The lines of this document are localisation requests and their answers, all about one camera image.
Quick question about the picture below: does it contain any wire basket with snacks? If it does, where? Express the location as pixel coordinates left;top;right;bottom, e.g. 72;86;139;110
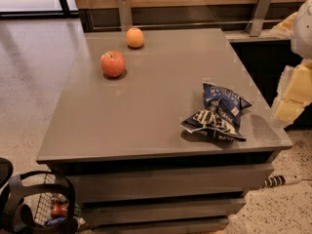
34;173;76;227

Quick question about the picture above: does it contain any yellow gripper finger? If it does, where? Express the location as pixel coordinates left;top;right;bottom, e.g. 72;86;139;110
281;63;312;105
271;100;304;128

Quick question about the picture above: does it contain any striped cable on floor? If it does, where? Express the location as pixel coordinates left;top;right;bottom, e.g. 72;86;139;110
261;175;312;189

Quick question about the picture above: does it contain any grey drawer cabinet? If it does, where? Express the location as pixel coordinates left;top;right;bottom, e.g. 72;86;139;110
37;29;292;234

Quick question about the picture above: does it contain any blue chip bag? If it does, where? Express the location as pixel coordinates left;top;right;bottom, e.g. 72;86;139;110
181;82;253;141

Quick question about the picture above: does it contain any metal bracket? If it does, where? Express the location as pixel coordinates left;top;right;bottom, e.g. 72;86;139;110
117;0;133;31
245;0;272;37

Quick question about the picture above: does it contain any red apple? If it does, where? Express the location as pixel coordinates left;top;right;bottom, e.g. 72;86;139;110
100;51;126;78

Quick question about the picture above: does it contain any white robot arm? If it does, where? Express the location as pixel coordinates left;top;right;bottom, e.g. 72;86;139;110
271;0;312;128

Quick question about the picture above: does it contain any orange fruit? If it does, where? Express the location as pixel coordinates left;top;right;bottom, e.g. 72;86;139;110
126;27;144;48

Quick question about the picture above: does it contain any left metal bracket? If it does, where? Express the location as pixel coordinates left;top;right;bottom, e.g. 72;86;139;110
117;0;133;31

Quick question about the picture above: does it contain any right metal bracket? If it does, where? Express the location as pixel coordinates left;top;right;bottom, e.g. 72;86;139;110
245;0;272;37

